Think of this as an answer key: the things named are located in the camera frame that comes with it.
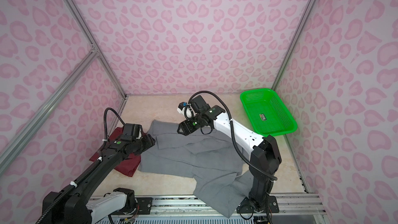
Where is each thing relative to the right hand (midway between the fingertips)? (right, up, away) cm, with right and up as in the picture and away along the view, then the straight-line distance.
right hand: (183, 126), depth 78 cm
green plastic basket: (+57, +6, +33) cm, 66 cm away
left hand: (-18, -8, +6) cm, 21 cm away
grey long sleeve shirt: (+16, -22, +8) cm, 28 cm away
